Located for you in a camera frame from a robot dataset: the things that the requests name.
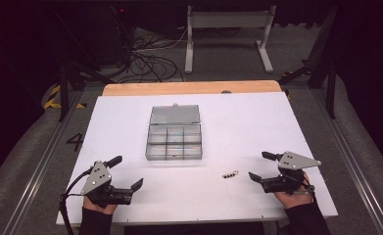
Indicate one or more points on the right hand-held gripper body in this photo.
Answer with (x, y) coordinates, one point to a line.
(295, 161)

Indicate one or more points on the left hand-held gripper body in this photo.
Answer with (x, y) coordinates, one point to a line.
(96, 178)

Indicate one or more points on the person's left hand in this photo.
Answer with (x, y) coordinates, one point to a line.
(97, 208)

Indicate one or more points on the person's right hand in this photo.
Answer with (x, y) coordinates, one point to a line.
(293, 199)

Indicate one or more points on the white board table cover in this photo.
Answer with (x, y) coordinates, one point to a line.
(244, 130)

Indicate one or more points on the clear plastic compartment box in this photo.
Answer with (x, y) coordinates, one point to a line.
(174, 138)

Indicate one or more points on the black metal stand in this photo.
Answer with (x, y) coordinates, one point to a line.
(331, 84)
(63, 88)

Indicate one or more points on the yellow black floor tape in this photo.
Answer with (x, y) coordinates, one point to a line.
(52, 99)

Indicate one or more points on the white metal stand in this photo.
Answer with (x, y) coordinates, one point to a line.
(228, 19)

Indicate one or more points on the aluminium floor rail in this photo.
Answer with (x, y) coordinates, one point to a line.
(38, 169)
(355, 163)

